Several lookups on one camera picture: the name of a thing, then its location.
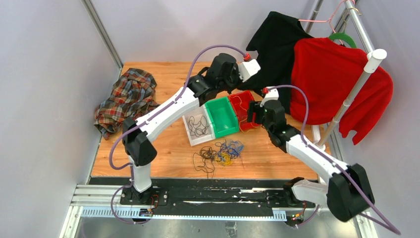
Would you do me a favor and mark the pink clothes hanger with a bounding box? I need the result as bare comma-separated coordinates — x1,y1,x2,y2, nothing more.
299,0,362,33

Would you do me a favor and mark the plaid flannel shirt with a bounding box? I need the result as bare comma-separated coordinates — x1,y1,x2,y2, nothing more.
94,68,159,140

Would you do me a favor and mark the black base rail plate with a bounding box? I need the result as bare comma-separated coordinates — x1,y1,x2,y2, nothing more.
119,178,315,217

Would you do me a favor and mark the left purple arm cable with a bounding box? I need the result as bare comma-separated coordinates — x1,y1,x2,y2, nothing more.
108,44,250,226

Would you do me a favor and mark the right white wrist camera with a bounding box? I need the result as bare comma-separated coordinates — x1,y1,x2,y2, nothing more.
260,87,279,107

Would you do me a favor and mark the red plastic bin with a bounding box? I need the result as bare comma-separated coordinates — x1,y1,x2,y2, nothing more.
227,91,259,132

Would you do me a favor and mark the green plastic bin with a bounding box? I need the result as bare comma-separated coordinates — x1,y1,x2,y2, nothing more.
205,97,239,138

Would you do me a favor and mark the red sweater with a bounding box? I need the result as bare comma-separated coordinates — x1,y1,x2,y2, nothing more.
290,38,393,145

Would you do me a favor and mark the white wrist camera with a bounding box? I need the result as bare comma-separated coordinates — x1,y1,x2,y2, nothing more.
260,87,279,107
238,59,261,82

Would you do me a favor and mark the yellow cable tangle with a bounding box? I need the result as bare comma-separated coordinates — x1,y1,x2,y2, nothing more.
213,152,235,167

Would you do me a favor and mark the white clothes rack pole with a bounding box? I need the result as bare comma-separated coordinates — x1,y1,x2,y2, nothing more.
312,0,387,150

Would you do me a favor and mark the green clothes hanger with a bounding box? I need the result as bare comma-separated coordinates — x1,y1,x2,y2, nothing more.
328,32,358,49

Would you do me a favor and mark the white plastic bin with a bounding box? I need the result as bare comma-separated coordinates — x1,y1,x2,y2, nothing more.
182,112,215,146

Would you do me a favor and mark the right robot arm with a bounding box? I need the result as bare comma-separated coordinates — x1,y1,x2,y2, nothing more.
247,100,375,222

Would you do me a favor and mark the black cable tangle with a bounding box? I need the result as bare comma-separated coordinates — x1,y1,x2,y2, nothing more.
192,146,219,179

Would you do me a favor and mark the black shirt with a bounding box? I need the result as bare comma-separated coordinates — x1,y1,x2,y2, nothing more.
237,11,312,95

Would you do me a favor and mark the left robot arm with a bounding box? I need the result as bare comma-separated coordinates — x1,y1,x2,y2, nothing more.
122,53,240,205

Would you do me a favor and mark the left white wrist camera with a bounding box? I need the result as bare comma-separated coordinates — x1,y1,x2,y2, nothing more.
238,59,261,82

